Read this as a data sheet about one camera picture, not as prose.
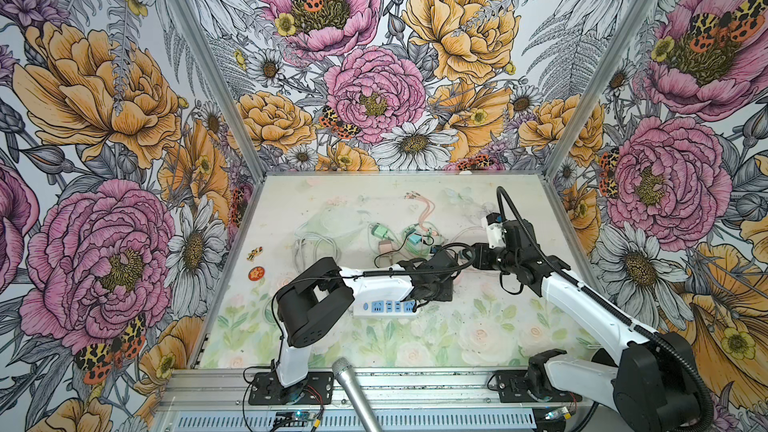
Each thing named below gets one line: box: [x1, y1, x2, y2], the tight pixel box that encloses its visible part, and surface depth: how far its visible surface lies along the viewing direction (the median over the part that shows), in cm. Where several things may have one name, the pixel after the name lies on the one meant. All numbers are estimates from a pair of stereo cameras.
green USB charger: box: [371, 224, 388, 238], surface depth 104 cm
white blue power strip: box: [353, 300, 417, 317], surface depth 87 cm
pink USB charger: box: [379, 240, 393, 254], surface depth 101 cm
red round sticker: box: [248, 266, 265, 281], surface depth 96 cm
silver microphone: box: [332, 357, 384, 432], surface depth 73 cm
